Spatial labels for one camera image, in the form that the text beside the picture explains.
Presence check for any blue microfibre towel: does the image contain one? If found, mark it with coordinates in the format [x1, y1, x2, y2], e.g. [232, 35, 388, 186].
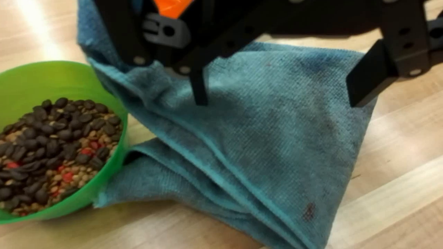
[76, 0, 377, 249]

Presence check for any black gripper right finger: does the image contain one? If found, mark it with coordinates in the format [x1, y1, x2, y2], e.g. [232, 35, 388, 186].
[344, 0, 443, 107]

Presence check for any green plastic bowl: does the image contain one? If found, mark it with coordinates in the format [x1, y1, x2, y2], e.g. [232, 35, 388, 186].
[0, 59, 130, 225]

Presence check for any bean mix in green bowl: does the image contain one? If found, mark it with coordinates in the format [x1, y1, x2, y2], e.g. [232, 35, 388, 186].
[0, 95, 124, 217]

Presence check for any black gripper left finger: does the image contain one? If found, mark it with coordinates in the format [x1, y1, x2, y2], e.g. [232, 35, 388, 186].
[91, 0, 260, 106]

